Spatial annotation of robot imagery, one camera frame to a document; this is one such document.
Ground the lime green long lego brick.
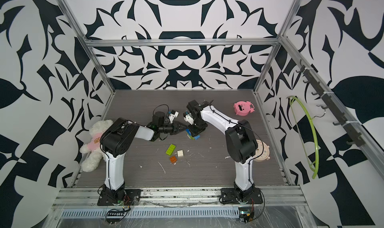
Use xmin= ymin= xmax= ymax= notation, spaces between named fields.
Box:
xmin=166 ymin=144 xmax=176 ymax=156

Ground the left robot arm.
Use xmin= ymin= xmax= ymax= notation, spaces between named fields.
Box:
xmin=100 ymin=118 xmax=188 ymax=203

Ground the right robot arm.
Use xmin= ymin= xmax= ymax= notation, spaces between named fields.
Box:
xmin=184 ymin=100 xmax=259 ymax=202

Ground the white lego brick left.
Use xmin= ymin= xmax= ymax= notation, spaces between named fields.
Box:
xmin=177 ymin=150 xmax=184 ymax=157

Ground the orange lego brick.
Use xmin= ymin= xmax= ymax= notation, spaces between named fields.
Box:
xmin=170 ymin=156 xmax=177 ymax=164

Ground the beige round clock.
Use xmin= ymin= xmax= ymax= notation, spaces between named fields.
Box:
xmin=255 ymin=140 xmax=271 ymax=162

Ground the white teddy bear pink shirt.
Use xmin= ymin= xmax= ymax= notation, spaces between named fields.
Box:
xmin=80 ymin=120 xmax=114 ymax=172

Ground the green hoop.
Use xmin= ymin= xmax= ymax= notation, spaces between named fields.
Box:
xmin=287 ymin=96 xmax=320 ymax=179

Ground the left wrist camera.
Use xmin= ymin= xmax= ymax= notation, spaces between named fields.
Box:
xmin=152 ymin=110 xmax=179 ymax=126

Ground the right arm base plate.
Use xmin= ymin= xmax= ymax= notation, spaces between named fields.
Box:
xmin=219 ymin=187 xmax=264 ymax=205

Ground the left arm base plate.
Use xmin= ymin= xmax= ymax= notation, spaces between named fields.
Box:
xmin=97 ymin=187 xmax=142 ymax=207

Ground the aluminium front rail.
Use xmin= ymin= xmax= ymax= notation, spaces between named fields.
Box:
xmin=53 ymin=186 xmax=308 ymax=208

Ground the black hook rail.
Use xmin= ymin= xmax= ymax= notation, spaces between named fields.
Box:
xmin=297 ymin=61 xmax=366 ymax=147

